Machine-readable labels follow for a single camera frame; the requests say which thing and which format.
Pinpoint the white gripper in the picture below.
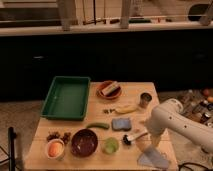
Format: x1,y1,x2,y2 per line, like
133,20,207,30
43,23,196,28
147,125,164,146

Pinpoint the white dish brush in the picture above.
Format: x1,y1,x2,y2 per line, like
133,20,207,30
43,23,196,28
123,131,148,145

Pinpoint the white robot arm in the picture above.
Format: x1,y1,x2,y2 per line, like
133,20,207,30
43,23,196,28
145,98,213,153

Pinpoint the green plastic tray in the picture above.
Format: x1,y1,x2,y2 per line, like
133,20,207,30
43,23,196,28
41,76,90,121

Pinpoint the grey folded cloth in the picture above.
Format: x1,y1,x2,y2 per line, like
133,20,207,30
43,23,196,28
137,145,170,169

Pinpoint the yellow banana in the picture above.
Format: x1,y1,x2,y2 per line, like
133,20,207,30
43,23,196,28
115,105,138,114

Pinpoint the metal cup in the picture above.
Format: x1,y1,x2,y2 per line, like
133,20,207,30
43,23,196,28
139,93,152,108

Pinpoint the blue sponge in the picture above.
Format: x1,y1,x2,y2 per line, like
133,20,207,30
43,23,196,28
111,118,132,131

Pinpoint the green cup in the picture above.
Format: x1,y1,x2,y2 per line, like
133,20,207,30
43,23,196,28
102,137,119,154

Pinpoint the spice jar rack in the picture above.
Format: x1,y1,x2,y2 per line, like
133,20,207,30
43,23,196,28
178,90,213,128

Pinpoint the small dark item by banana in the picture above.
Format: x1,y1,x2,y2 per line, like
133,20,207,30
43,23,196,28
103,108,115,114

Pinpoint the green cucumber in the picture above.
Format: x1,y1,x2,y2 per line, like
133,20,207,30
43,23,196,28
86,122,110,130

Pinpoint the wooden block on plate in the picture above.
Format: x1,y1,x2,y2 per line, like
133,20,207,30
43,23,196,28
102,81,119,95

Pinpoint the dark red bowl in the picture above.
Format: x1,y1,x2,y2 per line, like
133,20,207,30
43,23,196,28
71,129,98,157

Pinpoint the white cup with orange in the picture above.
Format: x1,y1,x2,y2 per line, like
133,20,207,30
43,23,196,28
45,139,65,160

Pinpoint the black stand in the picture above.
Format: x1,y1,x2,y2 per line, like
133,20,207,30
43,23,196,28
0,127,16,171

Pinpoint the black cable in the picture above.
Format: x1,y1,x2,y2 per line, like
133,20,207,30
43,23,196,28
178,161,213,171

